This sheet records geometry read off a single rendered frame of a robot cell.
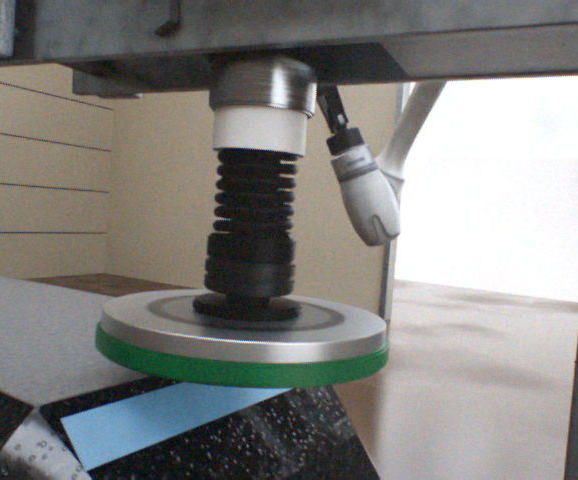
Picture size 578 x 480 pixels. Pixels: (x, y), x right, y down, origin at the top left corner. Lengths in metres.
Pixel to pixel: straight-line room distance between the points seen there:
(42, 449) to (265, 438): 0.19
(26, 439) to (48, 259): 6.76
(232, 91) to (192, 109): 6.45
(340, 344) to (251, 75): 0.19
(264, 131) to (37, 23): 0.20
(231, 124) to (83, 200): 6.99
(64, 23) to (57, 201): 6.69
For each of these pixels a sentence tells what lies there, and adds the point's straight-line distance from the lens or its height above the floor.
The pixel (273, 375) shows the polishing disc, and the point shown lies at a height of 0.86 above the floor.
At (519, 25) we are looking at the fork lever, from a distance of 0.36.
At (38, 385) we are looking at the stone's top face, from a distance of 0.47.
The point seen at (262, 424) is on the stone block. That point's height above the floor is 0.77.
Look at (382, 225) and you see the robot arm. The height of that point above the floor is 0.94.
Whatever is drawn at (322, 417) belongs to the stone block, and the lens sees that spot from 0.60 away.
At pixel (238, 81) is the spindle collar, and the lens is 0.43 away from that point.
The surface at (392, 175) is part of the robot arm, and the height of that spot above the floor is 1.05.
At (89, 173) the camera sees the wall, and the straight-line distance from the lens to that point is 7.45.
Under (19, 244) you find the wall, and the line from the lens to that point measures 6.93.
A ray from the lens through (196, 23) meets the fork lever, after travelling 0.43.
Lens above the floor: 0.96
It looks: 3 degrees down
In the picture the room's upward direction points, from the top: 4 degrees clockwise
